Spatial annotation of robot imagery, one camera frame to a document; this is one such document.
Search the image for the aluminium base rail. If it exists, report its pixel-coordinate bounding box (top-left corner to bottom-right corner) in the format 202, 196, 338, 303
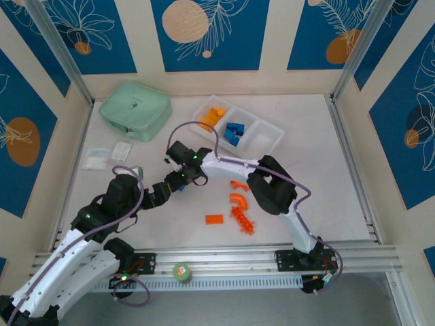
33, 239, 405, 276

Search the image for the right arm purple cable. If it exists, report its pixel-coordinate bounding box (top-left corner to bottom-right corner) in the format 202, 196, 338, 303
169, 121, 344, 296

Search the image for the orange long studded lego beam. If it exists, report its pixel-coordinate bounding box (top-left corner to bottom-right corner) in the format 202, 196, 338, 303
230, 207, 256, 235

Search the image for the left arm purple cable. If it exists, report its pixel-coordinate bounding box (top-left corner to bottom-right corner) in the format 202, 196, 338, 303
5, 165, 151, 323

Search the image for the black controller board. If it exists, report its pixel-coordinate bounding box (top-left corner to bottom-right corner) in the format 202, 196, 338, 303
108, 271, 137, 300
301, 273, 337, 295

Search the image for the aluminium frame post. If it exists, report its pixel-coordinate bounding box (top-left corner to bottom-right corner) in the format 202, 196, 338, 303
331, 0, 400, 103
25, 0, 95, 107

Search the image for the large clear gauze packet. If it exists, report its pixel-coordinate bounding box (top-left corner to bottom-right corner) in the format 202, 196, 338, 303
82, 147, 111, 172

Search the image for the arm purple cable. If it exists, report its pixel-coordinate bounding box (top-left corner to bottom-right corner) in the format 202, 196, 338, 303
169, 121, 344, 296
5, 165, 151, 323

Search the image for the white slotted cable duct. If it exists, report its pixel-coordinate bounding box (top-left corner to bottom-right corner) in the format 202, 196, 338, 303
91, 274, 304, 293

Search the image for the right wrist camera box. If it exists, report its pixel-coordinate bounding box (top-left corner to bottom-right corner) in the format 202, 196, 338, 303
164, 155, 181, 173

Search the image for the aluminium table side rail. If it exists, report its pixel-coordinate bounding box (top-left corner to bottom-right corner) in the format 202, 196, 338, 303
326, 94, 385, 245
49, 101, 94, 252

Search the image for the white three-compartment tray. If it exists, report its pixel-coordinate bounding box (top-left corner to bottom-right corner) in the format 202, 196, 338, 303
192, 94, 286, 159

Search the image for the small clear gauze packet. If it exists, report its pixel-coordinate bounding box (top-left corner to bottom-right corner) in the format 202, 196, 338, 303
107, 141, 133, 168

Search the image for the green tape roll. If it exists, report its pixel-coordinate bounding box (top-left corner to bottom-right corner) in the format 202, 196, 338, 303
172, 261, 193, 283

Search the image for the mint green zipper pouch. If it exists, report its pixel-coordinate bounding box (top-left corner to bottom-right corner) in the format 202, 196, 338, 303
98, 80, 173, 143

